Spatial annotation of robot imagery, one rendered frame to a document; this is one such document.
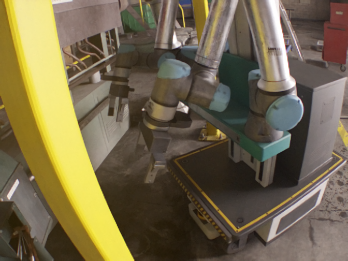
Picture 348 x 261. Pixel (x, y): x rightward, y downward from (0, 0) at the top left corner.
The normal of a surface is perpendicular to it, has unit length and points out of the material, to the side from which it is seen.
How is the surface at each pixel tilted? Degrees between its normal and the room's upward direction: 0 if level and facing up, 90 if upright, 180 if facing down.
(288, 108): 97
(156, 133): 24
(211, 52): 88
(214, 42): 88
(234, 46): 90
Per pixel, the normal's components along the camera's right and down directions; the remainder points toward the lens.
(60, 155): 0.95, 0.04
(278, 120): 0.07, 0.58
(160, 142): 0.30, 0.55
